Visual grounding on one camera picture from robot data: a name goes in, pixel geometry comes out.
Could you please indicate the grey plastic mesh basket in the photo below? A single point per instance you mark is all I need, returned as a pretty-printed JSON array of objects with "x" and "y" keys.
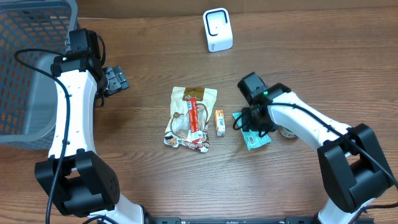
[{"x": 31, "y": 33}]

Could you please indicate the white barcode scanner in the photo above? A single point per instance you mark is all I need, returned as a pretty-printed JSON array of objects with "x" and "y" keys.
[{"x": 218, "y": 30}]

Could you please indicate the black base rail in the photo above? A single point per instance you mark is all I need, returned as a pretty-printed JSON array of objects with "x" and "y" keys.
[{"x": 286, "y": 220}]

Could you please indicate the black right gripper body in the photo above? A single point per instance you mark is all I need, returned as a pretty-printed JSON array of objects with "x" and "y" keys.
[{"x": 252, "y": 118}]

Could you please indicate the red stick snack packet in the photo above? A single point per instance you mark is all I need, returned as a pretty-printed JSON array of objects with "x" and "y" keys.
[{"x": 193, "y": 115}]

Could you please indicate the teal orange snack packet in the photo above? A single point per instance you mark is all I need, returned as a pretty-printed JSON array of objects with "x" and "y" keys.
[{"x": 253, "y": 141}]

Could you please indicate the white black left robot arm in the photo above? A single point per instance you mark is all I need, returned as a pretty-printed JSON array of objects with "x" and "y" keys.
[{"x": 77, "y": 181}]

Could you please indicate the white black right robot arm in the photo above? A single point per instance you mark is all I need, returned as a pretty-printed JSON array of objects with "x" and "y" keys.
[{"x": 353, "y": 166}]

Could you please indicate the small orange snack packet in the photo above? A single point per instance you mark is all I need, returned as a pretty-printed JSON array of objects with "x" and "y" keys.
[{"x": 220, "y": 123}]

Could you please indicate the white green round container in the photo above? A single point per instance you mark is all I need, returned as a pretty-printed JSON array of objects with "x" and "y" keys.
[{"x": 286, "y": 132}]

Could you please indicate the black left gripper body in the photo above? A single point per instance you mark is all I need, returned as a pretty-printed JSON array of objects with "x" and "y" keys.
[{"x": 115, "y": 81}]

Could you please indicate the beige pet treat bag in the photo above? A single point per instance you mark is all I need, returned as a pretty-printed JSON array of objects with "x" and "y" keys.
[{"x": 177, "y": 132}]

